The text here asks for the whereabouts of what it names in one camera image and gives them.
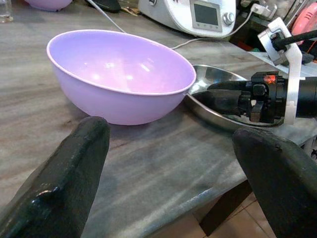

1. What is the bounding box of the white side table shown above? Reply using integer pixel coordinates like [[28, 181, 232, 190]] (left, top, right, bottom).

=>
[[247, 48, 317, 77]]

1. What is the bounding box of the white food processor with display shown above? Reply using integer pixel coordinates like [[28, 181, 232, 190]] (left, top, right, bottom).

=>
[[138, 0, 237, 38]]

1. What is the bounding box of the white charging cable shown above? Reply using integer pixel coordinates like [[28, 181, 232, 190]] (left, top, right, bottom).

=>
[[86, 0, 263, 50]]

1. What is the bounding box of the clear drinking glass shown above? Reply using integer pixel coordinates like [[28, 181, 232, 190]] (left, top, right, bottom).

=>
[[0, 0, 13, 23]]

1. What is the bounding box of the white charger plug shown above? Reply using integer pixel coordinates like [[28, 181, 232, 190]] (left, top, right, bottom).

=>
[[250, 3, 278, 20]]

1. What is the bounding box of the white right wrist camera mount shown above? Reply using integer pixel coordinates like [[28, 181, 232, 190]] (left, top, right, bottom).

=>
[[257, 16, 303, 125]]

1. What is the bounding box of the black rounded object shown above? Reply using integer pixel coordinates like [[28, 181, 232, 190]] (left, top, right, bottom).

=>
[[93, 0, 122, 13]]

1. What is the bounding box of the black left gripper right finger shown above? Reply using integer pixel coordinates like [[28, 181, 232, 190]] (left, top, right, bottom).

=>
[[232, 127, 317, 238]]

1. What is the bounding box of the pink plastic appliance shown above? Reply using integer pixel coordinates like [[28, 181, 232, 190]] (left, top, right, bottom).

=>
[[291, 2, 317, 38]]

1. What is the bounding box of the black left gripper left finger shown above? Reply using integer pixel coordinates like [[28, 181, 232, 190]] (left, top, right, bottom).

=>
[[0, 116, 111, 238]]

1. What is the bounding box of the shallow stainless steel bowl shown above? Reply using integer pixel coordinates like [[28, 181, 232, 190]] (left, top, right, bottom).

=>
[[183, 64, 285, 132]]

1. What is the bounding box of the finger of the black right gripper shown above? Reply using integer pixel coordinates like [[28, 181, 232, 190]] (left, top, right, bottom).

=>
[[195, 89, 242, 116], [208, 80, 252, 91]]

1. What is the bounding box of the purple plastic bowl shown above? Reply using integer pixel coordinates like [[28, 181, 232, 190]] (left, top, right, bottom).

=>
[[24, 0, 73, 12], [46, 29, 197, 126]]

